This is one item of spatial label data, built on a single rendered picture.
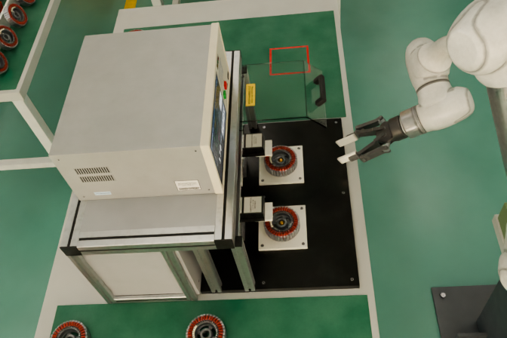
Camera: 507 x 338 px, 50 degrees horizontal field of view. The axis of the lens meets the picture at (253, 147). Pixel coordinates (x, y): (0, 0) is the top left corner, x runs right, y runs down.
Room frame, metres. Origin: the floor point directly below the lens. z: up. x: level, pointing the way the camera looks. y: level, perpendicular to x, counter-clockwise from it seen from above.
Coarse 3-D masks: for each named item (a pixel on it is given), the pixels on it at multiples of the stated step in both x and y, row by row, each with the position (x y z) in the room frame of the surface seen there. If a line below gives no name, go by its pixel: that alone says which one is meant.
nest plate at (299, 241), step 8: (296, 208) 0.91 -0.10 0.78; (304, 208) 0.90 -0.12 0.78; (304, 216) 0.88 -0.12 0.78; (288, 224) 0.86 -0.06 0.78; (304, 224) 0.85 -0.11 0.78; (264, 232) 0.85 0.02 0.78; (304, 232) 0.82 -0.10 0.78; (264, 240) 0.82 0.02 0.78; (272, 240) 0.82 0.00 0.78; (296, 240) 0.80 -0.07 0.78; (304, 240) 0.79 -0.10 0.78; (264, 248) 0.79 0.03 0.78; (272, 248) 0.79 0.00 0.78; (280, 248) 0.78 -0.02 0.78; (288, 248) 0.78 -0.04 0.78; (296, 248) 0.78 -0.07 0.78; (304, 248) 0.77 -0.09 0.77
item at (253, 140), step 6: (246, 138) 1.12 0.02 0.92; (252, 138) 1.12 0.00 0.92; (258, 138) 1.11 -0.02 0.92; (264, 138) 1.13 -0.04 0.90; (246, 144) 1.10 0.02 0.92; (252, 144) 1.09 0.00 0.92; (258, 144) 1.09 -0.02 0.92; (264, 144) 1.10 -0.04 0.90; (270, 144) 1.11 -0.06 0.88; (246, 150) 1.08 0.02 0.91; (252, 150) 1.08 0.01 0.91; (258, 150) 1.07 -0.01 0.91; (264, 150) 1.08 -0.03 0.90; (270, 150) 1.09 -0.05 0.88; (246, 156) 1.08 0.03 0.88; (252, 156) 1.07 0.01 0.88; (258, 156) 1.08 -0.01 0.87
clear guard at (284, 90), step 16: (256, 64) 1.30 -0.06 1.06; (272, 64) 1.28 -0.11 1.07; (288, 64) 1.27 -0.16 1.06; (304, 64) 1.26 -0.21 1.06; (256, 80) 1.23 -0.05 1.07; (272, 80) 1.21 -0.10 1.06; (288, 80) 1.20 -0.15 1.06; (304, 80) 1.19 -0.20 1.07; (256, 96) 1.16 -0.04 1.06; (272, 96) 1.15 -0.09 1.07; (288, 96) 1.13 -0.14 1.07; (304, 96) 1.12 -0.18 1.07; (240, 112) 1.11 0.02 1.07; (256, 112) 1.09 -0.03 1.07; (272, 112) 1.08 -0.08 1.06; (288, 112) 1.07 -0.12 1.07; (304, 112) 1.06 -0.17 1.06; (320, 112) 1.08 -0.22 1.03
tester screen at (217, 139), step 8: (216, 88) 1.01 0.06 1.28; (216, 96) 0.99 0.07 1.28; (216, 104) 0.96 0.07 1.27; (216, 112) 0.94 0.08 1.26; (216, 120) 0.92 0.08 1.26; (216, 128) 0.90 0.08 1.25; (216, 136) 0.88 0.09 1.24; (224, 136) 0.96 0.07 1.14; (216, 144) 0.86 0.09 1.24; (216, 152) 0.84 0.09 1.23; (216, 160) 0.82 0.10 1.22
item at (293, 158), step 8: (272, 152) 1.12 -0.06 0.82; (280, 152) 1.13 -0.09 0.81; (288, 152) 1.11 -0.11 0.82; (264, 160) 1.10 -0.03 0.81; (272, 160) 1.11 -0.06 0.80; (296, 160) 1.07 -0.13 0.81; (272, 168) 1.06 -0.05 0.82; (280, 168) 1.05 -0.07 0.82; (288, 168) 1.05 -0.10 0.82; (280, 176) 1.04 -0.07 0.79
